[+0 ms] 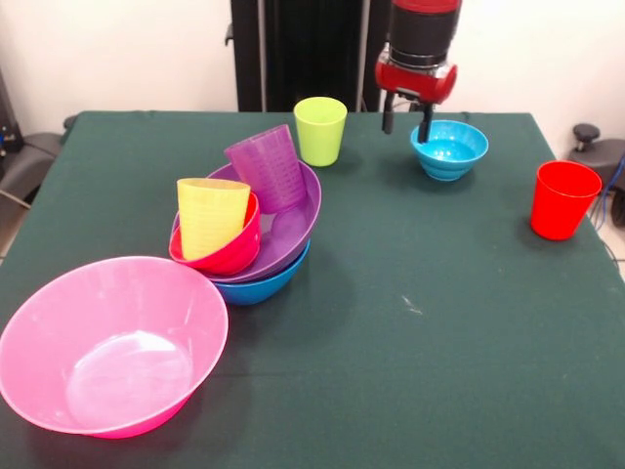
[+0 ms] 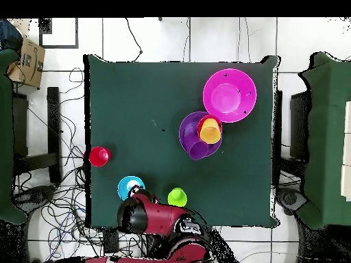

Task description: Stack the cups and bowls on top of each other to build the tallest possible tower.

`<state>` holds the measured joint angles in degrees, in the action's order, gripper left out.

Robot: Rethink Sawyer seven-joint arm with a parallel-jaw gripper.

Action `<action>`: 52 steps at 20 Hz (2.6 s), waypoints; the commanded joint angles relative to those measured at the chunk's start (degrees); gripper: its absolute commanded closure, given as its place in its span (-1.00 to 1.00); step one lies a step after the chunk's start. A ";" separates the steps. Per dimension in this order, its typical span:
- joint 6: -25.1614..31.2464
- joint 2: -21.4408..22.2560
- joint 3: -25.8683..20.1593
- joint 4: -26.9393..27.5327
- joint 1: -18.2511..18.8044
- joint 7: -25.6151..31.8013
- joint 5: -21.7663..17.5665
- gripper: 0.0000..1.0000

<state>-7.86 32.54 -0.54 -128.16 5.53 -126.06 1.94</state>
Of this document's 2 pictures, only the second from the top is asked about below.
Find small light blue bowl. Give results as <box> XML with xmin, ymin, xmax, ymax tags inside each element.
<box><xmin>117</xmin><ymin>175</ymin><xmax>146</xmax><ymax>201</ymax></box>

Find purple cup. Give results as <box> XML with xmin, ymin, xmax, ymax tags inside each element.
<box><xmin>187</xmin><ymin>140</ymin><xmax>210</xmax><ymax>161</ymax></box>

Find large purple bowl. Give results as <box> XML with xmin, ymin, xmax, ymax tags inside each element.
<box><xmin>178</xmin><ymin>110</ymin><xmax>223</xmax><ymax>160</ymax></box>

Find small crimson bowl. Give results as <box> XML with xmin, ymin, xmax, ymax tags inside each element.
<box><xmin>196</xmin><ymin>114</ymin><xmax>223</xmax><ymax>140</ymax></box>

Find yellow cup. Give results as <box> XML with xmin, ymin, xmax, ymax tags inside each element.
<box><xmin>199</xmin><ymin>118</ymin><xmax>222</xmax><ymax>145</ymax></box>

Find large pink bowl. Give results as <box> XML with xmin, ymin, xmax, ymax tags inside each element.
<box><xmin>202</xmin><ymin>68</ymin><xmax>258</xmax><ymax>123</ymax></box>

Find green cup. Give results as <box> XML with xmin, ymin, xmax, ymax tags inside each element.
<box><xmin>167</xmin><ymin>187</ymin><xmax>188</xmax><ymax>208</ymax></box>

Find red cup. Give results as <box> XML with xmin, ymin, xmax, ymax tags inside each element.
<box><xmin>88</xmin><ymin>146</ymin><xmax>112</xmax><ymax>168</ymax></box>

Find black power strip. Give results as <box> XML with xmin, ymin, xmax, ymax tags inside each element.
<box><xmin>103</xmin><ymin>227</ymin><xmax>119</xmax><ymax>254</ymax></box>

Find dark green table cloth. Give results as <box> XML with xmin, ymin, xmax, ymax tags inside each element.
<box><xmin>83</xmin><ymin>53</ymin><xmax>280</xmax><ymax>229</ymax></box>

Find black stand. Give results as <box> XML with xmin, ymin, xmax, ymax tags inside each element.
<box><xmin>289</xmin><ymin>91</ymin><xmax>312</xmax><ymax>161</ymax></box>
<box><xmin>13</xmin><ymin>86</ymin><xmax>62</xmax><ymax>184</ymax></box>

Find green covered side table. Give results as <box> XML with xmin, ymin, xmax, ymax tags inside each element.
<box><xmin>297</xmin><ymin>51</ymin><xmax>351</xmax><ymax>230</ymax></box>
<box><xmin>0</xmin><ymin>48</ymin><xmax>28</xmax><ymax>225</ymax></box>

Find cardboard box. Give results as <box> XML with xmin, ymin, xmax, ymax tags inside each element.
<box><xmin>6</xmin><ymin>37</ymin><xmax>46</xmax><ymax>89</ymax></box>

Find dark blue fabric item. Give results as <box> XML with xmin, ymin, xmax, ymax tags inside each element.
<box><xmin>0</xmin><ymin>18</ymin><xmax>23</xmax><ymax>51</ymax></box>

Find tangle of cables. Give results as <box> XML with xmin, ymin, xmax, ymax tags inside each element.
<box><xmin>13</xmin><ymin>66</ymin><xmax>143</xmax><ymax>263</ymax></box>

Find black pedestal leg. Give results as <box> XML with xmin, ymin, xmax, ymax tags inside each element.
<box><xmin>275</xmin><ymin>187</ymin><xmax>308</xmax><ymax>216</ymax></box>
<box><xmin>14</xmin><ymin>184</ymin><xmax>58</xmax><ymax>205</ymax></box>

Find black floor cable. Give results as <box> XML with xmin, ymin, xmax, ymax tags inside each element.
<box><xmin>125</xmin><ymin>18</ymin><xmax>143</xmax><ymax>63</ymax></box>

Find black floor frame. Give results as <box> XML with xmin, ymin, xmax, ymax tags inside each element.
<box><xmin>38</xmin><ymin>18</ymin><xmax>80</xmax><ymax>49</ymax></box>

